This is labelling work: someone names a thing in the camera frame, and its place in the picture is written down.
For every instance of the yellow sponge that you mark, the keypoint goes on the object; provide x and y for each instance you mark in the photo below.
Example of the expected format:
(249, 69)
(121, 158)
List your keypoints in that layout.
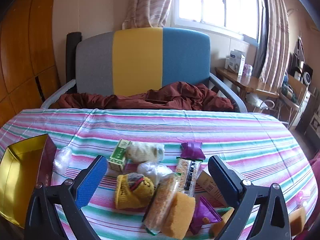
(297, 220)
(220, 223)
(178, 215)

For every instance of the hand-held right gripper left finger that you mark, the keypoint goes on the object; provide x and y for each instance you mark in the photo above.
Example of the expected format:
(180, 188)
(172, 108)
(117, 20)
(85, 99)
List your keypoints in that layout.
(90, 180)

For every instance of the white printed carton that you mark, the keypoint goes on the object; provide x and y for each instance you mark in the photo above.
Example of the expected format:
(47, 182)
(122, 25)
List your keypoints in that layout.
(235, 62)

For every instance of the pink bottle pack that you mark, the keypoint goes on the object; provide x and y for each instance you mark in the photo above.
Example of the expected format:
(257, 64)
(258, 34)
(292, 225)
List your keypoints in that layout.
(248, 70)

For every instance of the grey yellow blue sofa chair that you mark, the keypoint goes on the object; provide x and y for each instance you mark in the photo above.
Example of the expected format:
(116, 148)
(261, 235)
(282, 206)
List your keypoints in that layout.
(137, 62)

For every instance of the striped bedsheet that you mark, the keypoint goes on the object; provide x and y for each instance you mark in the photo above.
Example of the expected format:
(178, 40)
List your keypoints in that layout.
(175, 130)

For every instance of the small green white carton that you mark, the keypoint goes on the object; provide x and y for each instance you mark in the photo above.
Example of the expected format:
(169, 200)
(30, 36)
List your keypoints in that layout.
(118, 155)

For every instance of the white plastic bag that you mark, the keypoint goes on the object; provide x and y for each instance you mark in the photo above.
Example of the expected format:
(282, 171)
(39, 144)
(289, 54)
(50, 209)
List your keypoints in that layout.
(253, 101)

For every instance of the white low shelf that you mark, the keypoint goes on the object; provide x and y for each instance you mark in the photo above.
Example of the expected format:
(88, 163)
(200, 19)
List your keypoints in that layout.
(315, 122)

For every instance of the wooden wardrobe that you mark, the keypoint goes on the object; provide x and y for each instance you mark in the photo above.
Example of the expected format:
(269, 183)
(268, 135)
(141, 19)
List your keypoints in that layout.
(22, 42)

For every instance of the brown cardboard box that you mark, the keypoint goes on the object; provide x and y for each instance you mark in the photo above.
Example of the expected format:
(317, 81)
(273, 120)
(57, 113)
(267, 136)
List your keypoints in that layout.
(297, 87)

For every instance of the wooden desk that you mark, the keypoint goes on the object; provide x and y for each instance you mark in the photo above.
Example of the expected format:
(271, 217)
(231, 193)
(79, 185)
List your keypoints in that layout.
(250, 82)

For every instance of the cream printed carton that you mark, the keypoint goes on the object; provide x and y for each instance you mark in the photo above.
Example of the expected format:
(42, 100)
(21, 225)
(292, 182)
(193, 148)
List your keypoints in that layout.
(208, 187)

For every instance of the gold lined box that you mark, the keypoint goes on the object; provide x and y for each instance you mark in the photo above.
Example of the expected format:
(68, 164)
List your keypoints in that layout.
(17, 175)

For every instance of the window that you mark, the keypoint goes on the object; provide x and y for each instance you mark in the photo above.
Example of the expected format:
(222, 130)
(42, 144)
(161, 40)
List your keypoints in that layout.
(215, 2)

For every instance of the wrapped beige pastry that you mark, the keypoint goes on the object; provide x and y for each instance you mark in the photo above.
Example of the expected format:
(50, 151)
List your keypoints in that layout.
(142, 152)

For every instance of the purple snack packet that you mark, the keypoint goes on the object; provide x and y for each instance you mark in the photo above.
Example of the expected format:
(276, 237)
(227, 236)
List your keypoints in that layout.
(203, 217)
(191, 151)

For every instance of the red-brown quilt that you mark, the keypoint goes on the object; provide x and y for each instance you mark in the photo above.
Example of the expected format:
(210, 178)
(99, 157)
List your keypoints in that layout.
(175, 95)

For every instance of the dark striped snack bar packet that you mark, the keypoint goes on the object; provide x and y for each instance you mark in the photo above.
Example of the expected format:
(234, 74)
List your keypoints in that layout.
(186, 177)

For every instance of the white snack packet green top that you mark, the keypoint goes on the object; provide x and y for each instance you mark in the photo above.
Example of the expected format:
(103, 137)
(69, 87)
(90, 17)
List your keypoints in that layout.
(160, 202)

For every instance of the yellow knitted pouch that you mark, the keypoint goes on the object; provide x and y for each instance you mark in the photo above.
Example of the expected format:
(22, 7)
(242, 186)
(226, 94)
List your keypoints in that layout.
(127, 197)

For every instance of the white side cabinet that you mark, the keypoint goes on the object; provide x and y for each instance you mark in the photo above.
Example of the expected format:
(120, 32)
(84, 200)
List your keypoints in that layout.
(305, 100)

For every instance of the white item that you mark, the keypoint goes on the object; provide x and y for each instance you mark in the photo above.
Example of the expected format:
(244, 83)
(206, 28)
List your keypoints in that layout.
(61, 160)
(152, 171)

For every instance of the black speaker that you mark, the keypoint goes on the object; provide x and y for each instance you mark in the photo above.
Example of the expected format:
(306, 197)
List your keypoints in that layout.
(307, 75)

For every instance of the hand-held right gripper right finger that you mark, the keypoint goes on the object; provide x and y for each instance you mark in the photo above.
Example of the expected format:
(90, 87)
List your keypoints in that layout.
(222, 177)

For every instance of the patterned beige curtain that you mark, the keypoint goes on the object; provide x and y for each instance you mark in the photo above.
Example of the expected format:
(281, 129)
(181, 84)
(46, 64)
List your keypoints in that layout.
(147, 2)
(273, 42)

